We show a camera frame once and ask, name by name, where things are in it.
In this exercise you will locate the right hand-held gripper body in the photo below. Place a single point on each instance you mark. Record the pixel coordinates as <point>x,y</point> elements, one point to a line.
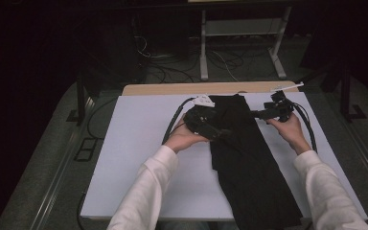
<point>279,108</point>

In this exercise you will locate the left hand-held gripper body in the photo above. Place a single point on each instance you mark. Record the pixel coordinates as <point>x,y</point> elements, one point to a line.
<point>199,119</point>

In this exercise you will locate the black pants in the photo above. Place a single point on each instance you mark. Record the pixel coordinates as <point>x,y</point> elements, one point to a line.
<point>249,166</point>

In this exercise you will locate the person's left hand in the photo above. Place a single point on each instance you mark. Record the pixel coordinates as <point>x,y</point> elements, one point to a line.
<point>183,137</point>

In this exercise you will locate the person's right hand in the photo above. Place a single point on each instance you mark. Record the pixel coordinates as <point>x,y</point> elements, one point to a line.
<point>294,132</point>

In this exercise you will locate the white board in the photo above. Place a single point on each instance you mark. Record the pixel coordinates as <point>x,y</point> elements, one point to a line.
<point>137,127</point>

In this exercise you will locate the black metal stand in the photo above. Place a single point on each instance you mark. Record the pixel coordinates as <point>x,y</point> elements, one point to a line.
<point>345,96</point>
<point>81,102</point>

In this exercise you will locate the white metal stand frame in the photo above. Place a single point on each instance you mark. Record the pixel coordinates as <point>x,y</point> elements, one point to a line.
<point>203,48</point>

